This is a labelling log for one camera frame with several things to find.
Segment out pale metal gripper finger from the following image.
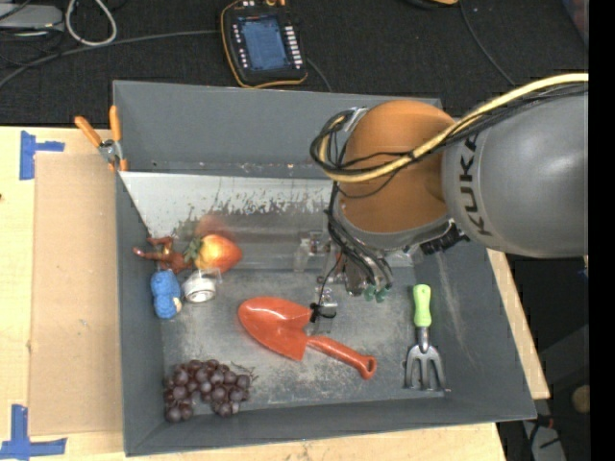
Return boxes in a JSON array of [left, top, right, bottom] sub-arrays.
[[316, 283, 338, 310], [310, 311, 336, 336]]

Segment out green-handled garden fork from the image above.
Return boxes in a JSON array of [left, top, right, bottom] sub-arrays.
[[405, 283, 446, 392]]

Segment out red-brown toy animal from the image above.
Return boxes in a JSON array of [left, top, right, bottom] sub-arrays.
[[133, 235, 191, 276]]

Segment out black cylinder on white bracket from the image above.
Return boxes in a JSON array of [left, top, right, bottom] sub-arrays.
[[407, 221, 471, 259]]

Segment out brown cardboard board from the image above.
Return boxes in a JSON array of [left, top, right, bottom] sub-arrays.
[[27, 153, 125, 437]]

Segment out red toy shovel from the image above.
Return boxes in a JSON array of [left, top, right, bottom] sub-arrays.
[[236, 296, 379, 380]]

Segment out blue toy figure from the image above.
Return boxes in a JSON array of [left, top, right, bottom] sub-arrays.
[[150, 270, 184, 320]]

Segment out red toy strawberry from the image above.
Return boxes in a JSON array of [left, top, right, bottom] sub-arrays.
[[184, 233, 244, 274]]

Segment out dark purple toy grapes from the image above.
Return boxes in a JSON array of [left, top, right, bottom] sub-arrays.
[[161, 358, 253, 425]]

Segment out grey metal bin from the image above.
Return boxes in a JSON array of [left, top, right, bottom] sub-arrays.
[[111, 79, 538, 458]]

